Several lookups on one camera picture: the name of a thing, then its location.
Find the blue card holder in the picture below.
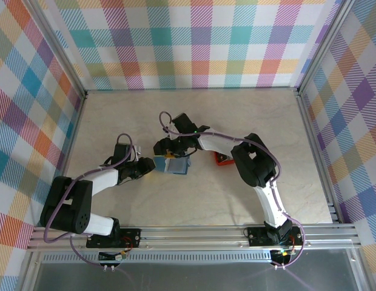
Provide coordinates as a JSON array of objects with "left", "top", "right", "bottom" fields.
[{"left": 153, "top": 154, "right": 192, "bottom": 176}]

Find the red card box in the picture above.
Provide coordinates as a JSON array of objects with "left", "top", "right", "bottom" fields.
[{"left": 213, "top": 151, "right": 237, "bottom": 167}]

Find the grey metal panel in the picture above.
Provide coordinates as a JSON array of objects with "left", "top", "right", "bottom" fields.
[{"left": 33, "top": 262, "right": 358, "bottom": 291}]

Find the thin aluminium back rail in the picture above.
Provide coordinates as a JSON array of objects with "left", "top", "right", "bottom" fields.
[{"left": 84, "top": 87, "right": 300, "bottom": 93}]

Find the aluminium side rail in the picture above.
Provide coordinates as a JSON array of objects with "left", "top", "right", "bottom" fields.
[
  {"left": 296, "top": 90, "right": 340, "bottom": 224},
  {"left": 48, "top": 92, "right": 88, "bottom": 227}
]

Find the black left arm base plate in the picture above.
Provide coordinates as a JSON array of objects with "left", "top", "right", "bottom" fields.
[{"left": 86, "top": 227, "right": 143, "bottom": 249}]

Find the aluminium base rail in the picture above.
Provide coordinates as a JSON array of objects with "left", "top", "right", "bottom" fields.
[{"left": 26, "top": 223, "right": 362, "bottom": 253}]

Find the slotted metal cable duct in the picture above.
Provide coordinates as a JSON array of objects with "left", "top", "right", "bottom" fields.
[{"left": 42, "top": 253, "right": 277, "bottom": 265}]

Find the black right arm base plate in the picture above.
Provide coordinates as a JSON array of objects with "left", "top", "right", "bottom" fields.
[{"left": 247, "top": 226, "right": 304, "bottom": 247}]

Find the aluminium frame post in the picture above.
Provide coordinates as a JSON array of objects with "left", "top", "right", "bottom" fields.
[
  {"left": 295, "top": 0, "right": 357, "bottom": 96},
  {"left": 29, "top": 0, "right": 88, "bottom": 99}
]

